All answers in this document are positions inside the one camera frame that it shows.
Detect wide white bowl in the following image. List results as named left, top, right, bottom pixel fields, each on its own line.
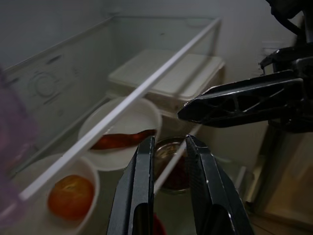
left=78, top=97, right=163, bottom=171

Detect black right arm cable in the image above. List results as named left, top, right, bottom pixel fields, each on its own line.
left=265, top=0, right=309, bottom=35

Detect grey fridge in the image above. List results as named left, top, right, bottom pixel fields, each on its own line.
left=0, top=0, right=313, bottom=235

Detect red brown sausage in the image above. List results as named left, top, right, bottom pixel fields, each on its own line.
left=90, top=129, right=157, bottom=151

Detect purple plastic bag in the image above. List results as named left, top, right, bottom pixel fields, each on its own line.
left=0, top=66, right=40, bottom=221

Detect steel bowl with red food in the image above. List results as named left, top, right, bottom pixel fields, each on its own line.
left=154, top=137, right=194, bottom=195

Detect glass fridge shelf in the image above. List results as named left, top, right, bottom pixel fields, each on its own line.
left=19, top=15, right=223, bottom=202

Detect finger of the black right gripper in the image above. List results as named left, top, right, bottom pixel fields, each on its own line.
left=177, top=69, right=304, bottom=128

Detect white lidded container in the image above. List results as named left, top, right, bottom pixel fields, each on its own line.
left=107, top=48, right=226, bottom=123

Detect small white bowl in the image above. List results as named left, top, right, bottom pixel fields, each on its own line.
left=22, top=154, right=100, bottom=235

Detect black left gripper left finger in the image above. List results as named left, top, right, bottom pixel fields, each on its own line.
left=107, top=135, right=157, bottom=235

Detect red tomato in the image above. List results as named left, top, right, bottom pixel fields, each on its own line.
left=47, top=174, right=95, bottom=221

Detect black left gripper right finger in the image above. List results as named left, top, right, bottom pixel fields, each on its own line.
left=184, top=134, right=255, bottom=235

